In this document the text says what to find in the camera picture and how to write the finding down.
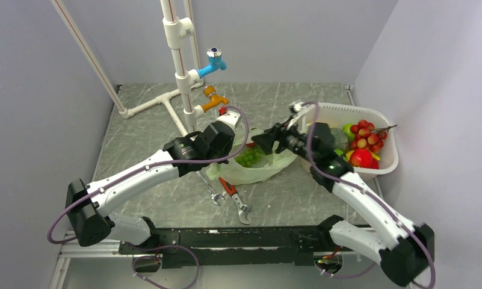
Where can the red handled adjustable wrench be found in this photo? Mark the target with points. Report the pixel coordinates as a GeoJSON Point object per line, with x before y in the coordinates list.
{"type": "Point", "coordinates": [242, 208]}

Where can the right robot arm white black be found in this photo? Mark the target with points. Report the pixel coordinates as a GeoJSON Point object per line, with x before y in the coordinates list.
{"type": "Point", "coordinates": [402, 249]}

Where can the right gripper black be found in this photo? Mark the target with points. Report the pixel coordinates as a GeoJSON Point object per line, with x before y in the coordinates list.
{"type": "Point", "coordinates": [266, 139]}

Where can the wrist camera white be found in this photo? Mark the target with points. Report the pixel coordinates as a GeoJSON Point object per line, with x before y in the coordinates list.
{"type": "Point", "coordinates": [298, 109]}
{"type": "Point", "coordinates": [230, 117]}

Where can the green striped ball fruit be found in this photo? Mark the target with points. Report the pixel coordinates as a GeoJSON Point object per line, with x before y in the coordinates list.
{"type": "Point", "coordinates": [340, 152]}

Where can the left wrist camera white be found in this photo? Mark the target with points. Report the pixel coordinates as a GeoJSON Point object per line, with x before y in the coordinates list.
{"type": "Point", "coordinates": [230, 117]}

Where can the light green lime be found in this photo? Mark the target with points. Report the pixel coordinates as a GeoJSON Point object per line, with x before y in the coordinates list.
{"type": "Point", "coordinates": [347, 129]}

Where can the white plastic basket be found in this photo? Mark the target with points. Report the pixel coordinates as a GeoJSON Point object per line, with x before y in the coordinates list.
{"type": "Point", "coordinates": [336, 116]}

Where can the orange faucet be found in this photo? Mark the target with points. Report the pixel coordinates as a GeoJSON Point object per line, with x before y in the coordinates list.
{"type": "Point", "coordinates": [214, 99]}

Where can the yellow banana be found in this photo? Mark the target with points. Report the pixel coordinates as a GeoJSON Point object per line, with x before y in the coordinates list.
{"type": "Point", "coordinates": [362, 153]}

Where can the red apple in basket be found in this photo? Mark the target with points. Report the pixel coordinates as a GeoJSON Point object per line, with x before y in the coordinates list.
{"type": "Point", "coordinates": [361, 158]}

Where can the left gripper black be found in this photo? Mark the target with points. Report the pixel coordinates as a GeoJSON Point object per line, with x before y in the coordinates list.
{"type": "Point", "coordinates": [228, 147]}

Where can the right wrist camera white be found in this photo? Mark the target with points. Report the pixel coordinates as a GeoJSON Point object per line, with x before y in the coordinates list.
{"type": "Point", "coordinates": [298, 109]}

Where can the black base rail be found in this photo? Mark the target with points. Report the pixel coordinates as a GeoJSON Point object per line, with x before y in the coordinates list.
{"type": "Point", "coordinates": [178, 247]}

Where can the red grape bunch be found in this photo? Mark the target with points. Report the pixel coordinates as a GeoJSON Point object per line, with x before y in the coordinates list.
{"type": "Point", "coordinates": [368, 137]}

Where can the pale green plastic bag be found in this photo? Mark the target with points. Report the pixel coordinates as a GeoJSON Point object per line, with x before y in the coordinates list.
{"type": "Point", "coordinates": [236, 174]}

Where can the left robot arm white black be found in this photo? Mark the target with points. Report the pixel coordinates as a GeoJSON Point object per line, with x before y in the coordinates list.
{"type": "Point", "coordinates": [90, 208]}

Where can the blue faucet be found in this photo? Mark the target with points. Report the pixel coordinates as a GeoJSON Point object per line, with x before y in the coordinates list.
{"type": "Point", "coordinates": [215, 62]}

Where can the silver combination wrench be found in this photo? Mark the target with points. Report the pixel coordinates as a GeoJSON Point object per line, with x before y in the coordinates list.
{"type": "Point", "coordinates": [214, 195]}

